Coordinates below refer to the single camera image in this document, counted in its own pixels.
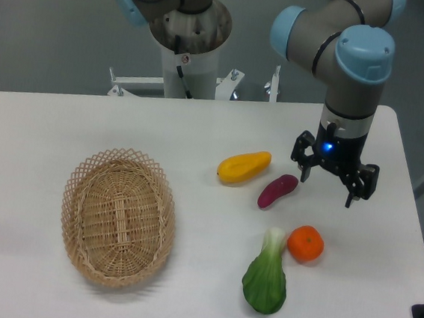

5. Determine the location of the purple sweet potato toy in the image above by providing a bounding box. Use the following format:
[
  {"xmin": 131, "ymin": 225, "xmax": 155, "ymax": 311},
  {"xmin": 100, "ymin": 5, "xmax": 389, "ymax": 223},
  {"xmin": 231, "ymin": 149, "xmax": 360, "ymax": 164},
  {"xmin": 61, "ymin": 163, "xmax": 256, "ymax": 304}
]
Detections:
[{"xmin": 257, "ymin": 174, "xmax": 298, "ymax": 209}]

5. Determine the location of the black cable on pedestal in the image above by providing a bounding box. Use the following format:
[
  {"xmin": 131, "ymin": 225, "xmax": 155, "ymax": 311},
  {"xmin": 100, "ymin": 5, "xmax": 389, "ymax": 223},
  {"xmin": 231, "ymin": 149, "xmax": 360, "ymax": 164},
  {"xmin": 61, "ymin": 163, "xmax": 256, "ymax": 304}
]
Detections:
[{"xmin": 169, "ymin": 34, "xmax": 201, "ymax": 100}]

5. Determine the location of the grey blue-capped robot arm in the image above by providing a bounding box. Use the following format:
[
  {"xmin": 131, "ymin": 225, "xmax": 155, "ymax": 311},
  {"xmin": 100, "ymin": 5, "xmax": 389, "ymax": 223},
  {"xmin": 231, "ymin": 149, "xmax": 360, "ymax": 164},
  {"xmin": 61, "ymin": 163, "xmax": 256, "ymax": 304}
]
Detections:
[{"xmin": 116, "ymin": 0, "xmax": 406, "ymax": 201}]

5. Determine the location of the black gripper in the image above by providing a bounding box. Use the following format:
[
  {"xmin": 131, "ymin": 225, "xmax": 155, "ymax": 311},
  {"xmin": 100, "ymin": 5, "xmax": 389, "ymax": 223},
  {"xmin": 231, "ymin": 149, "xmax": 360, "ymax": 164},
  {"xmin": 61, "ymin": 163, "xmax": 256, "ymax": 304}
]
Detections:
[{"xmin": 290, "ymin": 110, "xmax": 380, "ymax": 208}]

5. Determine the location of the white metal base frame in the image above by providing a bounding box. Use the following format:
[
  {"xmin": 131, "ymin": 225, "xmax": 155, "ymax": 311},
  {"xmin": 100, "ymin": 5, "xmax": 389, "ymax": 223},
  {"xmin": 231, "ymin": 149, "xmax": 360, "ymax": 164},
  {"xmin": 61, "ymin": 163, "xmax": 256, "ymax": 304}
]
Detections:
[{"xmin": 106, "ymin": 64, "xmax": 281, "ymax": 103}]

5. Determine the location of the green bok choy toy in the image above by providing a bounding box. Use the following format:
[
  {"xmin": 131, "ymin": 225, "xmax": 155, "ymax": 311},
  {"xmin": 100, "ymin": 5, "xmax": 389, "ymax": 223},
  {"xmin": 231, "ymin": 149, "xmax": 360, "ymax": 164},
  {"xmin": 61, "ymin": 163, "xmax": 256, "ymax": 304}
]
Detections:
[{"xmin": 242, "ymin": 227, "xmax": 287, "ymax": 315}]

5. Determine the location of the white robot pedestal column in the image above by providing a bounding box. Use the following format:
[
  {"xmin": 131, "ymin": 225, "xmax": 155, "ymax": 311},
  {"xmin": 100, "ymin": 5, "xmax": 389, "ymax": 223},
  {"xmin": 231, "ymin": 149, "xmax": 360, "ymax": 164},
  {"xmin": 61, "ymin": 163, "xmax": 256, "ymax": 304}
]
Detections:
[{"xmin": 141, "ymin": 0, "xmax": 236, "ymax": 104}]

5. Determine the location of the orange tangerine toy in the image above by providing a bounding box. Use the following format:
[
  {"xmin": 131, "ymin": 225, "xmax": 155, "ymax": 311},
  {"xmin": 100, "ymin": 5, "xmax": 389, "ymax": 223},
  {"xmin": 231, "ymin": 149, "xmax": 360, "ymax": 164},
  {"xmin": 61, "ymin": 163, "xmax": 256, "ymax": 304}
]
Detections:
[{"xmin": 286, "ymin": 225, "xmax": 325, "ymax": 263}]

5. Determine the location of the yellow papaya toy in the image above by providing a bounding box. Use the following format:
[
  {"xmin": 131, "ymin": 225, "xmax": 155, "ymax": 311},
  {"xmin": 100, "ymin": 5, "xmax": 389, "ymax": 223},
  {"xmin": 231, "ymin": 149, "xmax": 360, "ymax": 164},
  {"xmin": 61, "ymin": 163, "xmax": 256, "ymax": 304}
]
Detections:
[{"xmin": 217, "ymin": 151, "xmax": 271, "ymax": 184}]

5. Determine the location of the woven wicker basket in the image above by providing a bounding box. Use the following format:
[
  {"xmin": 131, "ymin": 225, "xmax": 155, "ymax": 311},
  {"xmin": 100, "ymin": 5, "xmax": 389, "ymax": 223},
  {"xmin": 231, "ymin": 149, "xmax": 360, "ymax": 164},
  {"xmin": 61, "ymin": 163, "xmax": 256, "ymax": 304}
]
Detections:
[{"xmin": 61, "ymin": 148, "xmax": 176, "ymax": 288}]

